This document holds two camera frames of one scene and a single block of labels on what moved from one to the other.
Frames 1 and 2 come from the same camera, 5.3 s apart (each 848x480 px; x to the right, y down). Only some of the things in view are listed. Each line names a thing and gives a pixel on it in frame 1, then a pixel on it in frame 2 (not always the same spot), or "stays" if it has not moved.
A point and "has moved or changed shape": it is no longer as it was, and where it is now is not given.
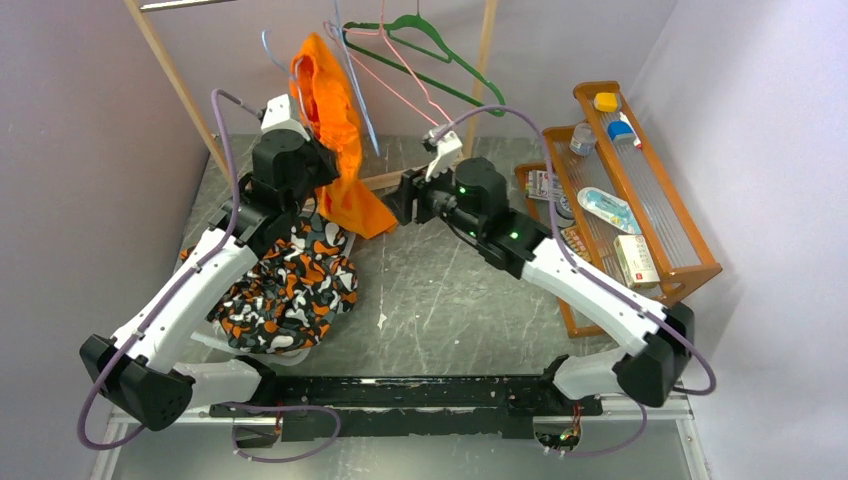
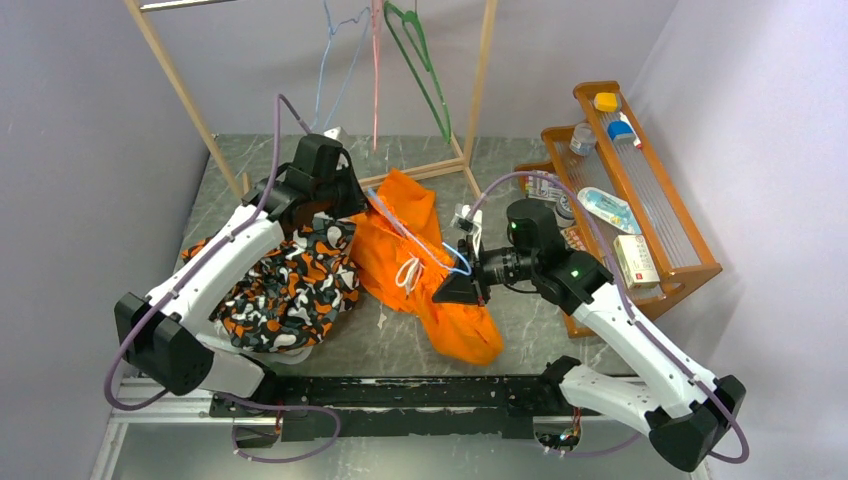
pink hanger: [382, 31] -> [376, 19]
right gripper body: [435, 196] -> [487, 272]
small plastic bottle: [583, 140] stays
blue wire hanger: [340, 35] -> [331, 30]
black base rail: [409, 408] stays
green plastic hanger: [421, 20] has moved or changed shape
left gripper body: [320, 170] -> [342, 197]
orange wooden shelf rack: [602, 195] stays
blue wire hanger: [290, 75] -> [466, 272]
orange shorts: [331, 113] -> [401, 260]
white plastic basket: [213, 338] stays
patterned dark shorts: [286, 300] stays
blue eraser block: [619, 130] stays
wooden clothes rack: [368, 181] stays
